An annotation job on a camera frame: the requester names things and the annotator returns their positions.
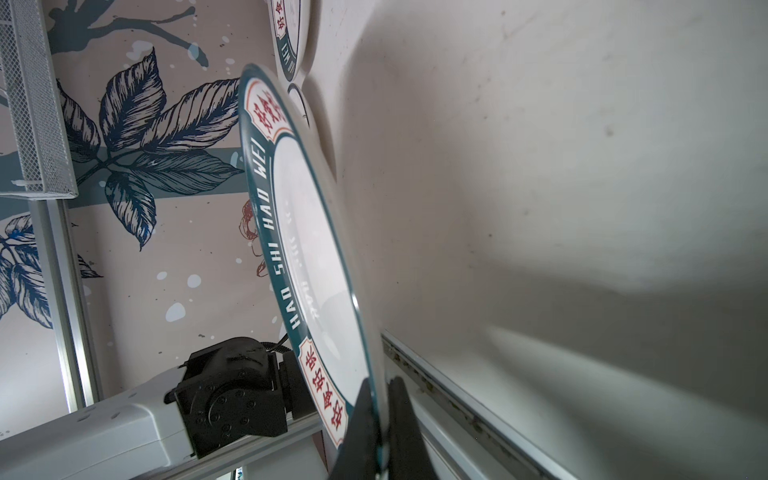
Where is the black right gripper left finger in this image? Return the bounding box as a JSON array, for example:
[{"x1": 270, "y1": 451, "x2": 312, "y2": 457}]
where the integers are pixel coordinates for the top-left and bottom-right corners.
[{"x1": 328, "y1": 379, "x2": 380, "y2": 480}]

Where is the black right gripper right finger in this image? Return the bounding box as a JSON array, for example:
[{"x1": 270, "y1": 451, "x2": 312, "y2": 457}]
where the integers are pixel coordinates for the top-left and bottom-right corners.
[{"x1": 388, "y1": 377, "x2": 438, "y2": 480}]

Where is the green rim plate front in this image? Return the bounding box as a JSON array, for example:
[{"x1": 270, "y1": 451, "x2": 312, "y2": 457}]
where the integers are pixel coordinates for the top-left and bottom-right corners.
[{"x1": 238, "y1": 64, "x2": 388, "y2": 469}]

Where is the green rim plate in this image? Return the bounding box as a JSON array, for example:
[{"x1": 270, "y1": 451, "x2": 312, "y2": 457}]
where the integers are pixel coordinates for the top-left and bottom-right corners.
[
  {"x1": 268, "y1": 0, "x2": 312, "y2": 83},
  {"x1": 238, "y1": 64, "x2": 388, "y2": 469}
]

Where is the white plate flower outline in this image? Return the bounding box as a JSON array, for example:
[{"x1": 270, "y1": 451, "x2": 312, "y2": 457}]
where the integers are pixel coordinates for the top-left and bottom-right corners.
[{"x1": 287, "y1": 83, "x2": 314, "y2": 130}]

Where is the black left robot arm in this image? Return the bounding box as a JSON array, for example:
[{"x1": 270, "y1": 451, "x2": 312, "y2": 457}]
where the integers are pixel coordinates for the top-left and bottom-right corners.
[{"x1": 1, "y1": 337, "x2": 327, "y2": 479}]

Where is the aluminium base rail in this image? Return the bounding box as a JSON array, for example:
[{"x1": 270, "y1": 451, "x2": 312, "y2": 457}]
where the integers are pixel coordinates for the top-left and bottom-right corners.
[{"x1": 149, "y1": 332, "x2": 574, "y2": 479}]

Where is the white mesh wall shelf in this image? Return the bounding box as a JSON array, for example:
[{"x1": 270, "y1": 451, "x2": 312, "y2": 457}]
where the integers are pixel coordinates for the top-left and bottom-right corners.
[{"x1": 1, "y1": 1, "x2": 78, "y2": 200}]

